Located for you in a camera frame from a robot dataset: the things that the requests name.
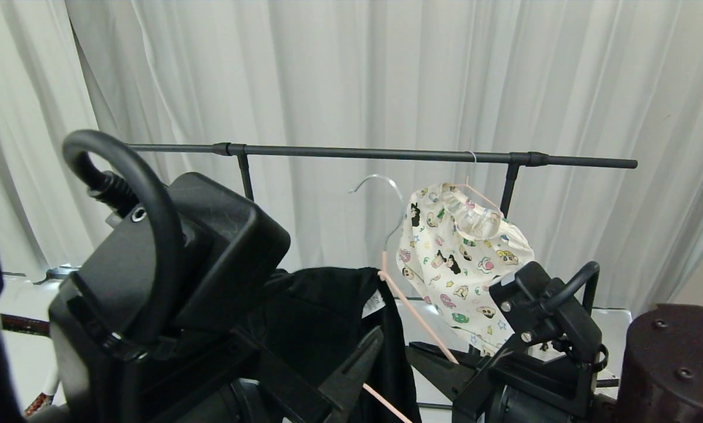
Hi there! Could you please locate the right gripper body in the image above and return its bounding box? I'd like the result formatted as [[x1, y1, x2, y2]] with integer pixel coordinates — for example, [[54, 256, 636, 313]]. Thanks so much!
[[451, 352, 617, 423]]

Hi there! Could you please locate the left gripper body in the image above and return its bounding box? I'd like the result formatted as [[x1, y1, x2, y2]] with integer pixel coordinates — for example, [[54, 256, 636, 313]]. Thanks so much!
[[175, 326, 340, 423]]

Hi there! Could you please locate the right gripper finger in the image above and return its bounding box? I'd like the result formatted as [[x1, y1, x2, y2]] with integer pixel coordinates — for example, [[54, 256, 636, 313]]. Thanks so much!
[[406, 343, 487, 400]]

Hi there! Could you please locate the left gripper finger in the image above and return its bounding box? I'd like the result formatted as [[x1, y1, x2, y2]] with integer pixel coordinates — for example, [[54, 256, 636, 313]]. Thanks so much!
[[319, 326, 384, 423]]

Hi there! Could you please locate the black garment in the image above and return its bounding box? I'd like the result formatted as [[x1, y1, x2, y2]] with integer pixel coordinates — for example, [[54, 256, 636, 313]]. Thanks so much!
[[252, 267, 423, 423]]

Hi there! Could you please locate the pink clothes hanger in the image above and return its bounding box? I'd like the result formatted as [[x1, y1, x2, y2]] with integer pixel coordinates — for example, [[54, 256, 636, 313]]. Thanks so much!
[[463, 152, 503, 213], [349, 174, 461, 423]]

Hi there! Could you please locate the cream printed garment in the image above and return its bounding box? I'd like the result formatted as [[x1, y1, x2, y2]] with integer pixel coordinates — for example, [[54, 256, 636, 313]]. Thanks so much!
[[397, 183, 534, 356]]

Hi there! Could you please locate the black clothes rack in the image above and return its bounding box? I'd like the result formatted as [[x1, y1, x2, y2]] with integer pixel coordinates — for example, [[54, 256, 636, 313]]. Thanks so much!
[[125, 143, 638, 410]]

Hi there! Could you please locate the window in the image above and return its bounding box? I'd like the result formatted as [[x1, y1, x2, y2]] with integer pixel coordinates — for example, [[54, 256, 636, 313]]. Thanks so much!
[[46, 264, 82, 283]]

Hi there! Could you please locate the black cable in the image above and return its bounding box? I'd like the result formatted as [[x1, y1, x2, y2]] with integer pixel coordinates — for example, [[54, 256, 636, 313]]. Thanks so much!
[[540, 261, 600, 315], [62, 129, 186, 347]]

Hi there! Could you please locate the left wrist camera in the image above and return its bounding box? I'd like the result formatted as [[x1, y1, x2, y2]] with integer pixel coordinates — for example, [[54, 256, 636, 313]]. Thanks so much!
[[49, 172, 292, 423]]

